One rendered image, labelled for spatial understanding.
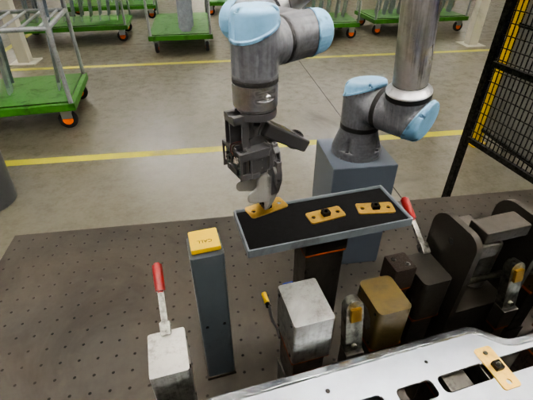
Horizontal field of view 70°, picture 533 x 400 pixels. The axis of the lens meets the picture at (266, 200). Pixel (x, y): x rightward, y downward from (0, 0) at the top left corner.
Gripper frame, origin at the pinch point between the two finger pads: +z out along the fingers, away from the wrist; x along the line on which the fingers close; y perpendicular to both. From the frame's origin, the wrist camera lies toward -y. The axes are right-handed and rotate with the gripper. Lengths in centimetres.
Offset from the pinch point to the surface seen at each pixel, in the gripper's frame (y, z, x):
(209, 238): 11.6, 7.3, -3.1
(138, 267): 22, 53, -52
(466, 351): -24.3, 23.4, 36.0
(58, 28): -20, 97, -716
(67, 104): 17, 96, -348
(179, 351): 24.8, 17.3, 11.1
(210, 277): 13.5, 15.2, -0.3
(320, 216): -12.1, 7.1, 2.9
